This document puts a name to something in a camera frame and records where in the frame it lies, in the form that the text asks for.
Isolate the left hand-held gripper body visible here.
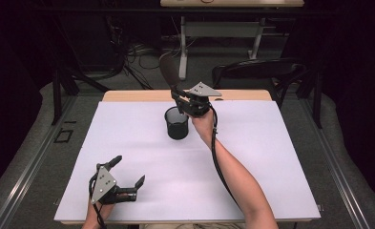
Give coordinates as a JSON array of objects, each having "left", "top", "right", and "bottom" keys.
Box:
[{"left": 89, "top": 165, "right": 138, "bottom": 205}]

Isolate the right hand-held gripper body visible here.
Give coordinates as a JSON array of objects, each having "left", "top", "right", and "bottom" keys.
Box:
[{"left": 182, "top": 81, "right": 223, "bottom": 117}]

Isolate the black mesh cup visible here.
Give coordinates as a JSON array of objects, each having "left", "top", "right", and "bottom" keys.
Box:
[{"left": 164, "top": 106, "right": 190, "bottom": 140}]

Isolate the person's left hand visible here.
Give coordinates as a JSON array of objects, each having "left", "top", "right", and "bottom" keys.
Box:
[{"left": 85, "top": 200, "right": 115, "bottom": 223}]

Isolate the person's right hand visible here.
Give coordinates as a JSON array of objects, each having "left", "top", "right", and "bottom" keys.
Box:
[{"left": 190, "top": 107, "right": 217, "bottom": 148}]

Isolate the white board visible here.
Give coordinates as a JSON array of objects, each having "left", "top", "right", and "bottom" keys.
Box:
[{"left": 53, "top": 100, "right": 322, "bottom": 222}]

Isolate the wooden table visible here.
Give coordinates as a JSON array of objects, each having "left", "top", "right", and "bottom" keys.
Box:
[{"left": 59, "top": 89, "right": 314, "bottom": 225}]

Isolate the black chair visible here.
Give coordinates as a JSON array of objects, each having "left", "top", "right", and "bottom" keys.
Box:
[{"left": 211, "top": 57, "right": 314, "bottom": 108}]

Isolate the white-legged wooden desk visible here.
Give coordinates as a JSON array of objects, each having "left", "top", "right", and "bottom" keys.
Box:
[{"left": 159, "top": 0, "right": 305, "bottom": 81}]

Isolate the black metal stand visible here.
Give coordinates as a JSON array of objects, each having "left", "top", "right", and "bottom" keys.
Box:
[
  {"left": 295, "top": 60, "right": 323, "bottom": 130},
  {"left": 50, "top": 18, "right": 112, "bottom": 127}
]

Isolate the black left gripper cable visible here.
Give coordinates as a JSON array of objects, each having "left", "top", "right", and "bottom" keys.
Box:
[{"left": 88, "top": 173, "right": 107, "bottom": 229}]

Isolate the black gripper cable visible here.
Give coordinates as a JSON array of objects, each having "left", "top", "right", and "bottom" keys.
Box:
[
  {"left": 209, "top": 104, "right": 239, "bottom": 204},
  {"left": 88, "top": 173, "right": 107, "bottom": 229}
]

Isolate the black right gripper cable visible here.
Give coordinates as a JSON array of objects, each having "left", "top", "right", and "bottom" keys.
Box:
[{"left": 209, "top": 104, "right": 239, "bottom": 204}]

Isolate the tangle of floor cables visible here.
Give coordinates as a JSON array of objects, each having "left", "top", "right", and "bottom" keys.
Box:
[{"left": 105, "top": 15, "right": 198, "bottom": 91}]

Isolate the metal floor rail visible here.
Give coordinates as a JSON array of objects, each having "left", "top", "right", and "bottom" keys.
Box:
[
  {"left": 0, "top": 94, "right": 78, "bottom": 229},
  {"left": 298, "top": 94, "right": 372, "bottom": 229}
]

